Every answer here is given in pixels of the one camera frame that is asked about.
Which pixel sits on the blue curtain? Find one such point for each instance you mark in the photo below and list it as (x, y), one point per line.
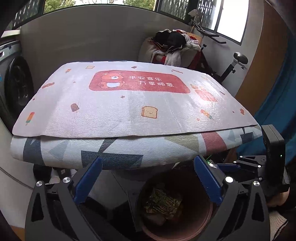
(278, 108)

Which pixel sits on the round trash bin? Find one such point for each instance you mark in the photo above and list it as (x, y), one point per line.
(193, 214)

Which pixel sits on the chair piled with clothes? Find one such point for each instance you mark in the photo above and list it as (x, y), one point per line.
(173, 48)

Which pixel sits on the grey washing machine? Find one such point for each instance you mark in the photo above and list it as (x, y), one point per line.
(17, 86)

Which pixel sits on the black exercise bike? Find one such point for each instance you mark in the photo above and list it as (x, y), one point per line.
(213, 60)

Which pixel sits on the white cartoon foam mat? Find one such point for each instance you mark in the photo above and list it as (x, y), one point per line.
(126, 98)

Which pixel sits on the gold foil wrapper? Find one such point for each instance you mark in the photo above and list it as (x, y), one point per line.
(161, 203)

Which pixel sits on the white slipper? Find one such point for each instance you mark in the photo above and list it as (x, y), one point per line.
(53, 180)

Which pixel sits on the geometric pattern folded mat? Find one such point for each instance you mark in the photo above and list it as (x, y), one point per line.
(129, 152)

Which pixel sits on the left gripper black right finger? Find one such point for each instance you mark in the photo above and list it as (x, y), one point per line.
(242, 211)

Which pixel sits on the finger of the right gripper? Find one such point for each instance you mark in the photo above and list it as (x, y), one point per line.
(228, 167)

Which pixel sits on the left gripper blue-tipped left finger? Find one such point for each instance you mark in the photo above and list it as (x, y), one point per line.
(53, 212)

